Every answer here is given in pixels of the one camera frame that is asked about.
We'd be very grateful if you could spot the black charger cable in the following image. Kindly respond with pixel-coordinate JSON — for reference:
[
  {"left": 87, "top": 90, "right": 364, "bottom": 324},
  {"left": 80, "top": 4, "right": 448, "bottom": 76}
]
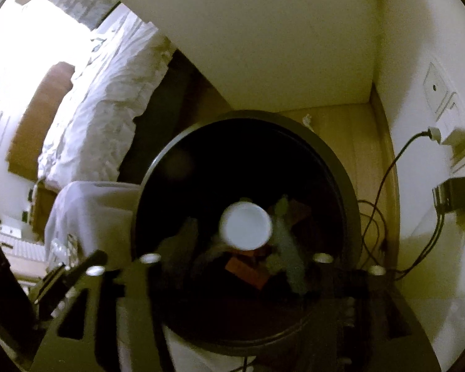
[{"left": 356, "top": 131, "right": 432, "bottom": 272}]

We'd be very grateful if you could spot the white round lid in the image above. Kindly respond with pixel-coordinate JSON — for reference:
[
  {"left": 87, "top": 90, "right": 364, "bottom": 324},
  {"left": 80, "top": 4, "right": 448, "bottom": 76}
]
[{"left": 219, "top": 199, "right": 274, "bottom": 250}]

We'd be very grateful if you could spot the silver ribbed suitcase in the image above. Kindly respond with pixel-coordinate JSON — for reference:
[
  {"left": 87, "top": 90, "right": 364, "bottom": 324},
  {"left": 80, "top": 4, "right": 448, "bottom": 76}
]
[{"left": 0, "top": 234, "right": 47, "bottom": 268}]

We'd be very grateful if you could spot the white plug charger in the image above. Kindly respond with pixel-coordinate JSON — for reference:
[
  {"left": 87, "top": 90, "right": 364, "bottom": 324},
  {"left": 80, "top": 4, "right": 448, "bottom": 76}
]
[{"left": 426, "top": 126, "right": 465, "bottom": 148}]

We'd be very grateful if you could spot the wooden nightstand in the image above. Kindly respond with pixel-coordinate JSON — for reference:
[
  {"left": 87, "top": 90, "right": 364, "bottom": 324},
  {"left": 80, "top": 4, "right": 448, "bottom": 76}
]
[{"left": 30, "top": 178, "right": 60, "bottom": 237}]

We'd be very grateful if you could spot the tan padded headboard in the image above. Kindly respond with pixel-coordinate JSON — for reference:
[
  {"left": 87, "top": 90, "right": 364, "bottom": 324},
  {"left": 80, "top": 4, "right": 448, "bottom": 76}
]
[{"left": 6, "top": 61, "right": 76, "bottom": 181}]

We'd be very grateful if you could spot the black power adapter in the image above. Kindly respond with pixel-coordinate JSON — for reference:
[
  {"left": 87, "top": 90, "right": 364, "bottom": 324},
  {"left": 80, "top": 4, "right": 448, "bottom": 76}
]
[{"left": 432, "top": 176, "right": 465, "bottom": 215}]

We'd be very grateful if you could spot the white bag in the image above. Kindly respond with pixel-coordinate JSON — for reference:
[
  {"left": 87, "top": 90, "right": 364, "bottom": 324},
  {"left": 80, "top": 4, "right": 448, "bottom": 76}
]
[{"left": 44, "top": 180, "right": 237, "bottom": 372}]

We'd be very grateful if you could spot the black adapter cable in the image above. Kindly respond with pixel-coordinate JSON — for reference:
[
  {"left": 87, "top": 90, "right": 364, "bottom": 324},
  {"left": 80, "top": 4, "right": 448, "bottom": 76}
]
[{"left": 391, "top": 209, "right": 447, "bottom": 280}]

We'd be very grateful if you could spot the bed with white bedding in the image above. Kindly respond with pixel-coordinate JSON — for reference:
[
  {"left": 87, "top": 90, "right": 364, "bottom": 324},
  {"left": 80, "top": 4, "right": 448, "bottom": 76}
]
[{"left": 37, "top": 8, "right": 175, "bottom": 192}]

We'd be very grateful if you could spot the orange carton box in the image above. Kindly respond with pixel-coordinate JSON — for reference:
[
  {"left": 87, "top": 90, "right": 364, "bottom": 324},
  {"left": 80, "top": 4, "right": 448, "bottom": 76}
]
[{"left": 225, "top": 256, "right": 274, "bottom": 291}]

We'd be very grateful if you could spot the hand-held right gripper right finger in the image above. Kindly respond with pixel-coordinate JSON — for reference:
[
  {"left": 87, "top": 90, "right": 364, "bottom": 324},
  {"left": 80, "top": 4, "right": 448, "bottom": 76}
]
[{"left": 275, "top": 196, "right": 444, "bottom": 372}]

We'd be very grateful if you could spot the white cabinet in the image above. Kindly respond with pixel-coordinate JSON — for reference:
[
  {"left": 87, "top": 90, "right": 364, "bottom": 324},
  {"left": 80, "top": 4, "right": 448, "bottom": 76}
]
[{"left": 114, "top": 0, "right": 376, "bottom": 114}]

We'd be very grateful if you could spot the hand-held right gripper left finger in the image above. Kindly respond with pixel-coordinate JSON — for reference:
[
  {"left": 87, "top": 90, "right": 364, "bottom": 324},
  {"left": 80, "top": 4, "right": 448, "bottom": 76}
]
[{"left": 31, "top": 217, "right": 203, "bottom": 372}]

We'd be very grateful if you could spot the white wall socket panel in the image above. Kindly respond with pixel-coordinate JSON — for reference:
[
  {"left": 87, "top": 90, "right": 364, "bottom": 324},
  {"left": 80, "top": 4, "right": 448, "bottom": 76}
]
[{"left": 422, "top": 60, "right": 465, "bottom": 175}]

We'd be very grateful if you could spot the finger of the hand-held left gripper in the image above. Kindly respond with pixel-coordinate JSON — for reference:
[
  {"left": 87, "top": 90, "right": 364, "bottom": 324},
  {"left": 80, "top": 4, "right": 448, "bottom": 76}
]
[{"left": 31, "top": 250, "right": 109, "bottom": 320}]

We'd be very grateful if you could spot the black round trash bin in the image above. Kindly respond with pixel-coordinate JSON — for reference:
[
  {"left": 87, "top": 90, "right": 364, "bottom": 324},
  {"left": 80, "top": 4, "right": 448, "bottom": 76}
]
[{"left": 130, "top": 110, "right": 363, "bottom": 357}]

